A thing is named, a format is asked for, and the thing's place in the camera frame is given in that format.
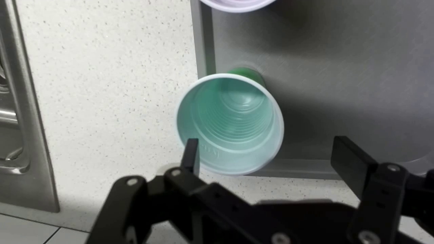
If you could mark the stainless steel sink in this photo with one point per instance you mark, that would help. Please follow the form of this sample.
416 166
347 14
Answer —
26 173

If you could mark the grey plastic tray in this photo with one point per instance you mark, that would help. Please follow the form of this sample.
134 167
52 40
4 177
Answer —
355 68

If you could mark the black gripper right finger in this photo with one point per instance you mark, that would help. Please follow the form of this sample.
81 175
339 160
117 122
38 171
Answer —
351 163

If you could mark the green plastic cup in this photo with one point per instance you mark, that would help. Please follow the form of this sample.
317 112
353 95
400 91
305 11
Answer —
236 120

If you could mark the purple plastic cup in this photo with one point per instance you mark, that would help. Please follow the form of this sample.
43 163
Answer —
237 6

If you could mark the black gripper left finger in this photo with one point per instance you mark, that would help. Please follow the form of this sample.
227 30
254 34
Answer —
190 159

